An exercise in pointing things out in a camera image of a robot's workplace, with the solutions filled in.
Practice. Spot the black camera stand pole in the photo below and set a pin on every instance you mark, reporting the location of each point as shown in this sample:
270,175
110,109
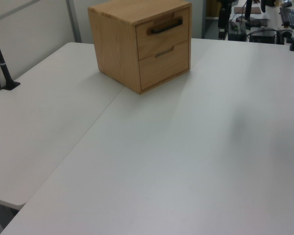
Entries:
5,73

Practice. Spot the black monitor stand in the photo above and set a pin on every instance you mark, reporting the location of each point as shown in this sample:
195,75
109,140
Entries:
248,20

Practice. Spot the wooden two-drawer cabinet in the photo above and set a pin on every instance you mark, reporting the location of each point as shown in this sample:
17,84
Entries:
112,49

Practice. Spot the black computer keyboard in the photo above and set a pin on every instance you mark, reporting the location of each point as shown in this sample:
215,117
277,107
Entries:
290,16

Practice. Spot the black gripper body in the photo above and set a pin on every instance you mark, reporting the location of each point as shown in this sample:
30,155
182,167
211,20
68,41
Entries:
223,18

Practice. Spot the grey metal partition post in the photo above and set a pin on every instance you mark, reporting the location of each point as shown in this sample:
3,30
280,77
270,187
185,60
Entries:
74,22

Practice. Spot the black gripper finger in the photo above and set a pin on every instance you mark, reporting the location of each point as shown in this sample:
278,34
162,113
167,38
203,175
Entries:
223,33
220,33

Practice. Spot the black green electronic device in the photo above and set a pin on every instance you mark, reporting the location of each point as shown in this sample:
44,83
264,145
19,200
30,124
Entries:
237,30

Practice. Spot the black computer box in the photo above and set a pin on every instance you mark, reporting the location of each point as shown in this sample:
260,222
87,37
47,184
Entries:
263,36

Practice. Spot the wooden drawer with notch pull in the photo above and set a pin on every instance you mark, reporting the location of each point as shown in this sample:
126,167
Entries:
161,72

